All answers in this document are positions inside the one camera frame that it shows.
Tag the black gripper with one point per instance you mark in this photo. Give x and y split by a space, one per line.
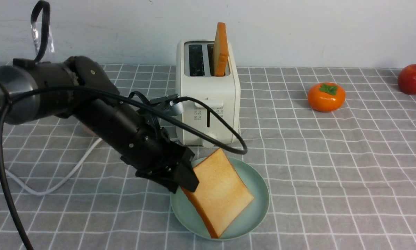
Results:
157 158

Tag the toast slice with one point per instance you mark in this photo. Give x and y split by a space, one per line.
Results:
221 194
220 51

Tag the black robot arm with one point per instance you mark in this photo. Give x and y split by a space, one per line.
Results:
79 87

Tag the white two-slot toaster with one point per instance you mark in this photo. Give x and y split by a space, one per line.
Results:
194 79

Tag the light green round plate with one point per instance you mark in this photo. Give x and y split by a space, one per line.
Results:
245 223

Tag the grey checkered tablecloth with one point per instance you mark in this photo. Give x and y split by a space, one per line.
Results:
341 180

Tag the orange persimmon fruit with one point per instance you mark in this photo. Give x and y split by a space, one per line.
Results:
326 97

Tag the red apple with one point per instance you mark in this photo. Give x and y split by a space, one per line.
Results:
407 80

